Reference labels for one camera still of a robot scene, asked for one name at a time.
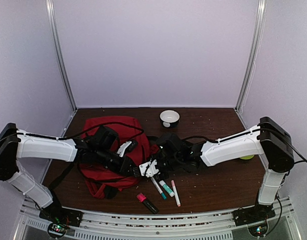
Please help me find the teal white marker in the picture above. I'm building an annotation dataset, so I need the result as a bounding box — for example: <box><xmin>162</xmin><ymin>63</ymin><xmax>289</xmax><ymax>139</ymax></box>
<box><xmin>150</xmin><ymin>177</ymin><xmax>167</xmax><ymax>200</ymax></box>

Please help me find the left aluminium corner post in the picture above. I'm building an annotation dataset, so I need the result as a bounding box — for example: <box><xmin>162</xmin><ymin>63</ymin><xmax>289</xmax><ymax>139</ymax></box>
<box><xmin>45</xmin><ymin>0</ymin><xmax>78</xmax><ymax>112</ymax></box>

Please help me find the green plate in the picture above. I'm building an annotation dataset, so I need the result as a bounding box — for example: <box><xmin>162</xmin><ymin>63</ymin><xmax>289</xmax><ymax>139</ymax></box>
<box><xmin>240</xmin><ymin>155</ymin><xmax>254</xmax><ymax>160</ymax></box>

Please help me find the aluminium corner post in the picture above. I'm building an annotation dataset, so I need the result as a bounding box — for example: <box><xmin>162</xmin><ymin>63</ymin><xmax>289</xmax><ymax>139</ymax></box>
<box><xmin>235</xmin><ymin>0</ymin><xmax>268</xmax><ymax>113</ymax></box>
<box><xmin>45</xmin><ymin>0</ymin><xmax>78</xmax><ymax>112</ymax></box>

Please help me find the pink black highlighter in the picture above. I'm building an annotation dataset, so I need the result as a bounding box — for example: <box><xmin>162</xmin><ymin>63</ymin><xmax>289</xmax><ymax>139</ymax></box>
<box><xmin>136</xmin><ymin>193</ymin><xmax>159</xmax><ymax>215</ymax></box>

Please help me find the pink white marker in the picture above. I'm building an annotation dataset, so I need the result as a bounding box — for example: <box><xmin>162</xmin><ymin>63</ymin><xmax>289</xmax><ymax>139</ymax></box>
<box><xmin>171</xmin><ymin>180</ymin><xmax>181</xmax><ymax>207</ymax></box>

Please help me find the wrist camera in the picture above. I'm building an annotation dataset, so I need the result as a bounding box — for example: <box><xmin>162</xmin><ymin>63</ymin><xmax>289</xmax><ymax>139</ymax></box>
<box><xmin>132</xmin><ymin>159</ymin><xmax>160</xmax><ymax>178</ymax></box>
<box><xmin>116</xmin><ymin>139</ymin><xmax>138</xmax><ymax>158</ymax></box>

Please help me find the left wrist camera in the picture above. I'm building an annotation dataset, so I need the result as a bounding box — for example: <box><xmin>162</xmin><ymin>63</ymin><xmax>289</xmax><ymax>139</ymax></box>
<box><xmin>116</xmin><ymin>139</ymin><xmax>138</xmax><ymax>158</ymax></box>

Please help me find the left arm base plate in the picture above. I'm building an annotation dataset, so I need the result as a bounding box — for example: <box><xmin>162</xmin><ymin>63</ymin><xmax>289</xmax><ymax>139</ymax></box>
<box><xmin>39</xmin><ymin>208</ymin><xmax>83</xmax><ymax>227</ymax></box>

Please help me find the aluminium front rail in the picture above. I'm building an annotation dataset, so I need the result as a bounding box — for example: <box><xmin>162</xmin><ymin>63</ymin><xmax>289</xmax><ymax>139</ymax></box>
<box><xmin>11</xmin><ymin>198</ymin><xmax>303</xmax><ymax>240</ymax></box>

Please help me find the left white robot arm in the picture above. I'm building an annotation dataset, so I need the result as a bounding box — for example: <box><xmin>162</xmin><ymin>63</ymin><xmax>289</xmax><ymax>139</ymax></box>
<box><xmin>0</xmin><ymin>121</ymin><xmax>149</xmax><ymax>222</ymax></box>

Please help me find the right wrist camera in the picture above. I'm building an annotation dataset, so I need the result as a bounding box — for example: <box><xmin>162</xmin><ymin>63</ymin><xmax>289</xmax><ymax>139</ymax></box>
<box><xmin>132</xmin><ymin>159</ymin><xmax>160</xmax><ymax>178</ymax></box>

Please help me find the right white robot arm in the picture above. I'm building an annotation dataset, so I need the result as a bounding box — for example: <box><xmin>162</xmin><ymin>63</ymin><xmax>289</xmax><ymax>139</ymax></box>
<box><xmin>152</xmin><ymin>116</ymin><xmax>298</xmax><ymax>221</ymax></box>

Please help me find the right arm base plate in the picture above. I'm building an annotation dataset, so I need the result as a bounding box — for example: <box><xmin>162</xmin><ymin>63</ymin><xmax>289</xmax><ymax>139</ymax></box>
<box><xmin>232</xmin><ymin>204</ymin><xmax>276</xmax><ymax>226</ymax></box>

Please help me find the dark blue white bowl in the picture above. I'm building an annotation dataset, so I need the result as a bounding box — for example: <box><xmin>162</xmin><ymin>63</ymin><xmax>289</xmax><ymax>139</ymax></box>
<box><xmin>159</xmin><ymin>110</ymin><xmax>180</xmax><ymax>128</ymax></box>

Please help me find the white green glue stick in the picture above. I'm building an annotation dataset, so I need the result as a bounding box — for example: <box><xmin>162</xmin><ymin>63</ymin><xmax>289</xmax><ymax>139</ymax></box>
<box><xmin>159</xmin><ymin>180</ymin><xmax>175</xmax><ymax>197</ymax></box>

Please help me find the right aluminium corner post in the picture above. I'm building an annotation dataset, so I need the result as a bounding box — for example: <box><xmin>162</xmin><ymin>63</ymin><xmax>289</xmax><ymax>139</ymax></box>
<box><xmin>235</xmin><ymin>0</ymin><xmax>268</xmax><ymax>113</ymax></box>

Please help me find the red backpack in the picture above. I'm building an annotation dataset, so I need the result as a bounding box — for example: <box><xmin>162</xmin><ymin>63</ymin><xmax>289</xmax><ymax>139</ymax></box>
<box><xmin>48</xmin><ymin>116</ymin><xmax>159</xmax><ymax>200</ymax></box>

